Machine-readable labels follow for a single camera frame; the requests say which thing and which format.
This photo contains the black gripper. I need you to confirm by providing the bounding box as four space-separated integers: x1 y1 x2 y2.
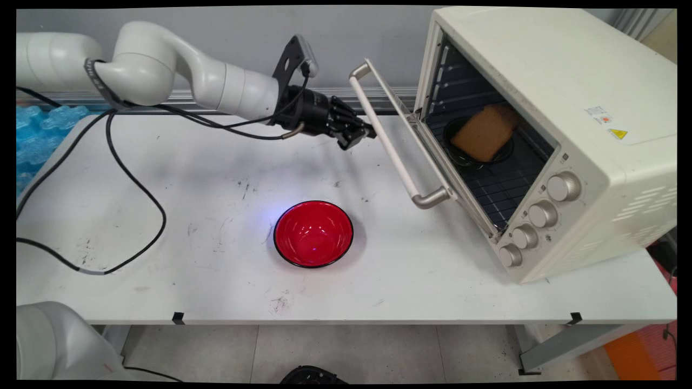
273 85 378 151

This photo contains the glass oven door with handle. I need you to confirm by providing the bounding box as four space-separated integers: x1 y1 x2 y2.
349 58 501 242

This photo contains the white robot base link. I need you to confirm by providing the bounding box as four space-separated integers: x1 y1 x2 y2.
16 301 130 381

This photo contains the black plate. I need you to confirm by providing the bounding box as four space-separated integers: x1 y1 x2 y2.
442 116 515 172

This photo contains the red bowl with black rim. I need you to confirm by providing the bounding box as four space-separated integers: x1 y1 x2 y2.
273 200 355 269

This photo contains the brown bread slice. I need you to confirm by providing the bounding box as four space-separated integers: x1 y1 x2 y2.
451 105 520 163

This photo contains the cream toaster oven body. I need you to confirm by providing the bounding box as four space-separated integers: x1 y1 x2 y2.
414 6 677 284

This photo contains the large silver oven knob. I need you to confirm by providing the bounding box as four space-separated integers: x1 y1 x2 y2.
547 172 582 203

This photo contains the white label sticker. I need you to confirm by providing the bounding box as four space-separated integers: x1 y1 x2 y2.
584 105 614 126

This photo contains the black round floor object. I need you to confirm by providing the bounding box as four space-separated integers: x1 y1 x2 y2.
280 366 349 384

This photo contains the grey table leg brace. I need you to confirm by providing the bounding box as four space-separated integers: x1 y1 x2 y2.
518 324 644 375

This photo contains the blue bubble wrap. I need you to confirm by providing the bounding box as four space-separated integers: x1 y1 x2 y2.
16 104 90 196

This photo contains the orange floor box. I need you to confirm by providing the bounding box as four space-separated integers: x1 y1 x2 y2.
603 323 677 381

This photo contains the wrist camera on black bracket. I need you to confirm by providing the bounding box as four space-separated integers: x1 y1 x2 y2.
272 34 320 93

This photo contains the wire oven rack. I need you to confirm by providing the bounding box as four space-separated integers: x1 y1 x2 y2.
462 130 553 230

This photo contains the thick black cable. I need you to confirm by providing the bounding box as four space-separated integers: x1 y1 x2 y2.
16 107 167 276

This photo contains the black cable strap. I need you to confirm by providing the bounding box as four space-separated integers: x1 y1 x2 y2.
83 58 118 106

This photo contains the thin black floor cable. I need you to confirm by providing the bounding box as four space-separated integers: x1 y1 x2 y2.
122 366 184 383

